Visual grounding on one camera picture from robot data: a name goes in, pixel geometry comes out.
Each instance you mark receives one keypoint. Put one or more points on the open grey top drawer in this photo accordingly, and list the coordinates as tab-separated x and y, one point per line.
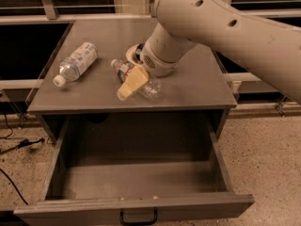
100	167

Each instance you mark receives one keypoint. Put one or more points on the metal window railing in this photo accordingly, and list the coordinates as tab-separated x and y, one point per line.
78	14

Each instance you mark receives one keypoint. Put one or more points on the white bowl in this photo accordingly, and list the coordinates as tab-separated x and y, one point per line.
130	55

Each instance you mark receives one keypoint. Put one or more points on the grey cabinet with top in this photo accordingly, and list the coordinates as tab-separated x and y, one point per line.
196	86

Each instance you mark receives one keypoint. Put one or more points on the water bottle white label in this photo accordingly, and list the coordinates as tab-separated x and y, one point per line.
73	66

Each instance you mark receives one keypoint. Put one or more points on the clear bottle red label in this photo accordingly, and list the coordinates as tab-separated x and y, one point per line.
150	90

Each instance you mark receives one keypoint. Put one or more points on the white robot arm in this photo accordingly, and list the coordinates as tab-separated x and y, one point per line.
268	49

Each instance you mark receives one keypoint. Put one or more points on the black drawer handle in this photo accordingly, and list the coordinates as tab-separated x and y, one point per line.
128	218

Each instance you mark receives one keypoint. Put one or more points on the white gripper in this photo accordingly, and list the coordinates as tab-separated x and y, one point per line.
154	62

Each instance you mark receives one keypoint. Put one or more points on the crushed blue soda can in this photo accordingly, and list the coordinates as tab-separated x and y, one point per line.
138	51

